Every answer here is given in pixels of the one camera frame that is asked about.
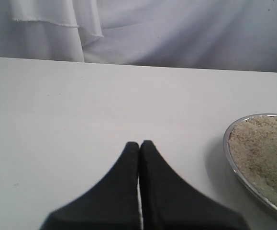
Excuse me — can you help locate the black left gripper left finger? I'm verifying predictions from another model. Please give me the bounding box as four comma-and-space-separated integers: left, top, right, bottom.
41, 142, 141, 230

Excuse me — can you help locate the white backdrop curtain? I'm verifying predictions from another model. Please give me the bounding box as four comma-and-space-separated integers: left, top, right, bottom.
0, 0, 277, 72

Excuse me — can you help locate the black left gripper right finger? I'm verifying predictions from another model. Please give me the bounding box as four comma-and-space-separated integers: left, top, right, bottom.
139, 140, 246, 230

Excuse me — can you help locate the large metal rice plate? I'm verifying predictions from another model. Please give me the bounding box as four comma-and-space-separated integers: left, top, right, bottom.
223, 113, 277, 221

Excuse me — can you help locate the beige grain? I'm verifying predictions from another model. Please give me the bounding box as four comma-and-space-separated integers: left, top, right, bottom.
227, 115, 277, 211

